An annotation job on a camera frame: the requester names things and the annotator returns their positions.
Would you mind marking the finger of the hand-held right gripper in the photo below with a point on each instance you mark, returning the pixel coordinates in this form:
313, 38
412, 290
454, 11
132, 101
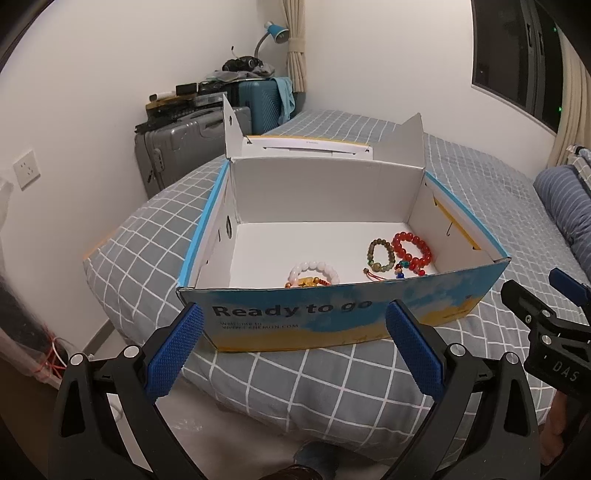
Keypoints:
570, 286
526, 304

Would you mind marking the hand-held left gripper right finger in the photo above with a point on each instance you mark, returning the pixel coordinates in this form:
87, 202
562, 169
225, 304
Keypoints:
411, 350

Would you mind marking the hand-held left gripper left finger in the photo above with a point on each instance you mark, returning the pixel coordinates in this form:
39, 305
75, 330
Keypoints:
178, 350

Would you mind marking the blue and yellow cardboard box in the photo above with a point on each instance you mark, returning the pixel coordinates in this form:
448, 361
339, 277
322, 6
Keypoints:
323, 203

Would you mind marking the person's right hand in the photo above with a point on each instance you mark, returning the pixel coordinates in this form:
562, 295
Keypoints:
554, 424

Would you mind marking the blue striped pillow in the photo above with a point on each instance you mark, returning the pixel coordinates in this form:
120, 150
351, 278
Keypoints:
563, 207

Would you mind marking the grey checked bed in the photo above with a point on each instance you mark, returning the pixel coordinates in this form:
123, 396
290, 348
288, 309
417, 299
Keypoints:
300, 383

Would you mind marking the grey suitcase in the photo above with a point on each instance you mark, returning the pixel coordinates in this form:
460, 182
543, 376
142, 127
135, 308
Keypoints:
175, 147

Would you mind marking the dark window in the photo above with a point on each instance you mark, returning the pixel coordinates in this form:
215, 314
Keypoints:
512, 46

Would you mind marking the black boxes on suitcase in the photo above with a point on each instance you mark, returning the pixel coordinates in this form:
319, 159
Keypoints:
184, 94

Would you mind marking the teal suitcase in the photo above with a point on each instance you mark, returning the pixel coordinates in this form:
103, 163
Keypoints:
258, 104

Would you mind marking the teal cloth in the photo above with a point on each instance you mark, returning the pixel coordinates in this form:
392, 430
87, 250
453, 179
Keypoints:
285, 97

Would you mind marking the dark bag on suitcase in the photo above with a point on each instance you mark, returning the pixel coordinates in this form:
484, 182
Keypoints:
244, 67

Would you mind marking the beige curtain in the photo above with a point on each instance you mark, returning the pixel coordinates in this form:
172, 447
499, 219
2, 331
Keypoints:
295, 46

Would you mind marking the blue desk lamp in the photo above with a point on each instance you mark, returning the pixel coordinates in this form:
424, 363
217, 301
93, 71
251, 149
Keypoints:
276, 31

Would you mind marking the white wall socket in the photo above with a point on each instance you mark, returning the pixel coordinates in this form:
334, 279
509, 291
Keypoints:
27, 169

